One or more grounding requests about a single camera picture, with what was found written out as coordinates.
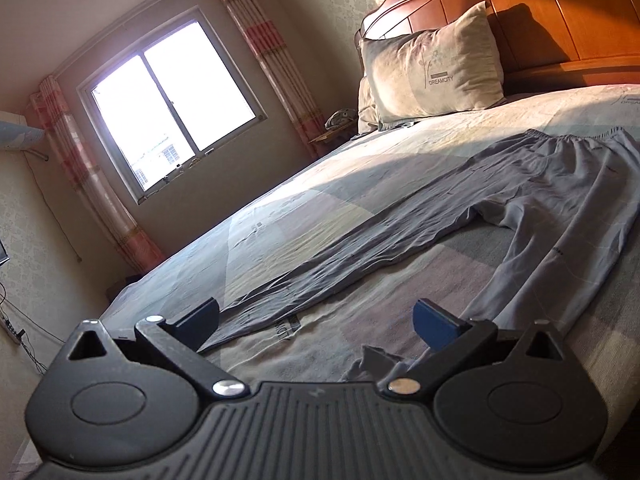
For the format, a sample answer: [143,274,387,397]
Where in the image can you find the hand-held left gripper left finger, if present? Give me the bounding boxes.
[67,297,251,401]

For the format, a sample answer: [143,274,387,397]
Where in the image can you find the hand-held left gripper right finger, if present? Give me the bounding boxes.
[376,299,576,401]

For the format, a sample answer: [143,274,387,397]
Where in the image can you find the grey pants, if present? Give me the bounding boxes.
[197,129,640,381]

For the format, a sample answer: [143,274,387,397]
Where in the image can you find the bed with patchwork sheet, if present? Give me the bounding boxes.
[97,82,640,411]

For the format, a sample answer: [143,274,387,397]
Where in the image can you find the power strip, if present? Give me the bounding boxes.
[0,317,26,341]

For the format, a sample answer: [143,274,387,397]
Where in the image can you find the pink striped curtain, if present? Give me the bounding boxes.
[27,76,166,275]
[205,0,331,147]

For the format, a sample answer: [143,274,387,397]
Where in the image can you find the wooden nightstand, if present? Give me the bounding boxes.
[309,127,360,158]

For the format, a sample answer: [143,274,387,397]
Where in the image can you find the small beige pillow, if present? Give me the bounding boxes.
[356,77,382,134]

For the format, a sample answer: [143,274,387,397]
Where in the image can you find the sliding window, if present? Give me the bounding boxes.
[76,6,268,205]

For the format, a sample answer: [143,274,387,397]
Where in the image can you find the beige printed pillow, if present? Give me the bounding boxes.
[359,1,508,132]

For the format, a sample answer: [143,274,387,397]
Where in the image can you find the white air conditioner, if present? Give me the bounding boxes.
[0,110,48,153]

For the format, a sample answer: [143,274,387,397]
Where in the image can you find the wooden headboard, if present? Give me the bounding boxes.
[354,0,640,98]

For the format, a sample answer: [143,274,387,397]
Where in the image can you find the thin wall cord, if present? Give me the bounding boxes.
[21,151,83,264]

